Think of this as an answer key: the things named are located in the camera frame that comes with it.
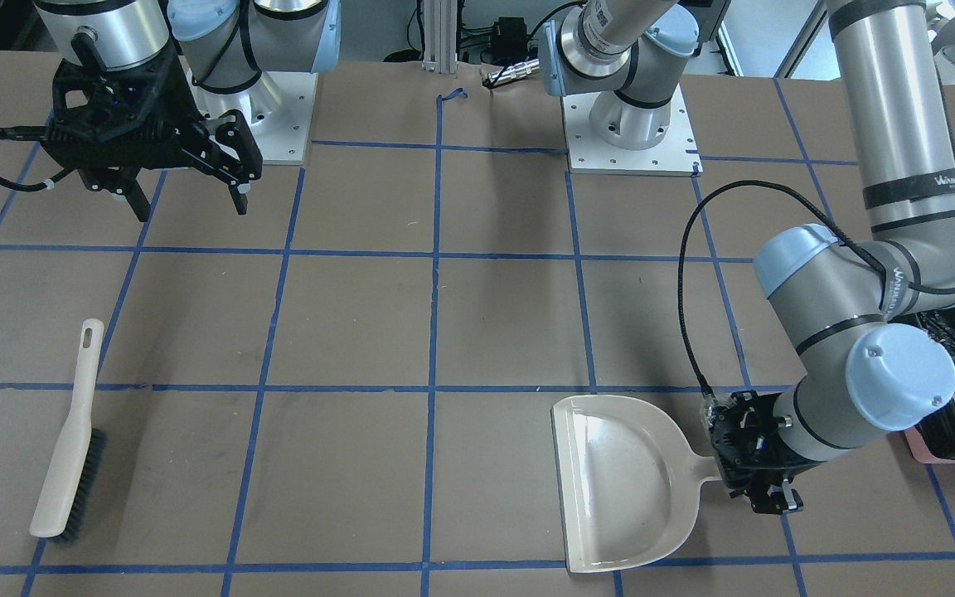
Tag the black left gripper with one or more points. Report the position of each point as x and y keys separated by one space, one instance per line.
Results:
x=763 y=441

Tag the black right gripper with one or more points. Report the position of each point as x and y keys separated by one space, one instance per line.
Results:
x=167 y=98

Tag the beige plastic dustpan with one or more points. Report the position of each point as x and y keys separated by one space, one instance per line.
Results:
x=630 y=482

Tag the white brush with dark bristles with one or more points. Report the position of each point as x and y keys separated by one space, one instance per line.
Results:
x=65 y=492

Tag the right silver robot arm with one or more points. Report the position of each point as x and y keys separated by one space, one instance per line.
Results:
x=223 y=46

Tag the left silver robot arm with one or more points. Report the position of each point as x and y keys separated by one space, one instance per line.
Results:
x=841 y=301

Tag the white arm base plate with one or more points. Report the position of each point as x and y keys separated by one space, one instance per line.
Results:
x=607 y=136
x=279 y=108

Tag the aluminium frame post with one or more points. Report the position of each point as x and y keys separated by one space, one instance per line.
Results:
x=439 y=20

